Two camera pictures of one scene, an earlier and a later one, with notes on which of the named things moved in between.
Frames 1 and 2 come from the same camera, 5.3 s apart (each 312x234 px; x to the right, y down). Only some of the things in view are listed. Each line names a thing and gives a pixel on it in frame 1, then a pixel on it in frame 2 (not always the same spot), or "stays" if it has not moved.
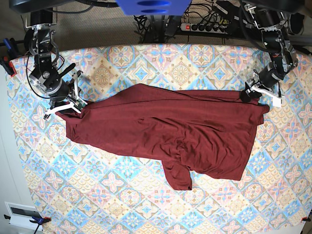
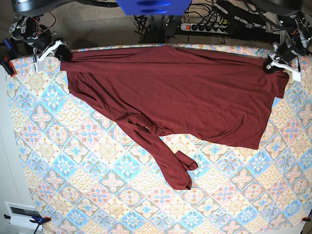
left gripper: x=64 y=93 to x=58 y=46
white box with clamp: x=21 y=215 stays
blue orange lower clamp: x=38 y=221 stays
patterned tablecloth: x=70 y=189 stays
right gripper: x=265 y=81 to x=284 y=54
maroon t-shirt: x=186 y=130 to x=190 y=91
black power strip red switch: x=204 y=28 stays
